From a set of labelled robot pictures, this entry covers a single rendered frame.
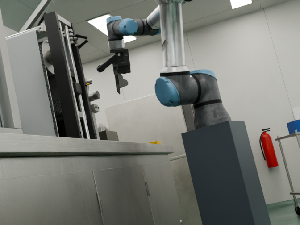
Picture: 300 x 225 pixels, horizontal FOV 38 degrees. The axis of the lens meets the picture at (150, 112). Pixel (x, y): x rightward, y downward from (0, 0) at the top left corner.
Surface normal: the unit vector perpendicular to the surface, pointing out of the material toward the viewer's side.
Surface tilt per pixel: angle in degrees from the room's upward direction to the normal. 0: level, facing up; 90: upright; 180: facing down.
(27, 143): 90
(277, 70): 90
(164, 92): 97
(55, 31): 90
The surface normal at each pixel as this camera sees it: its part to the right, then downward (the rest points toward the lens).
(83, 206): 0.94, -0.25
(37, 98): -0.27, -0.09
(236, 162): -0.48, -0.03
